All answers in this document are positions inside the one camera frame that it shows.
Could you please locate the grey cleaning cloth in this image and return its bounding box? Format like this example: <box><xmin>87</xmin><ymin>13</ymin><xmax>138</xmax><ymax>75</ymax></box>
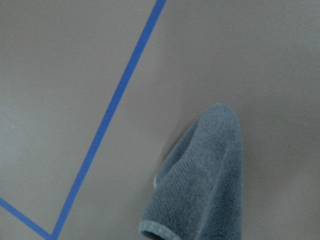
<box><xmin>138</xmin><ymin>104</ymin><xmax>243</xmax><ymax>240</ymax></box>

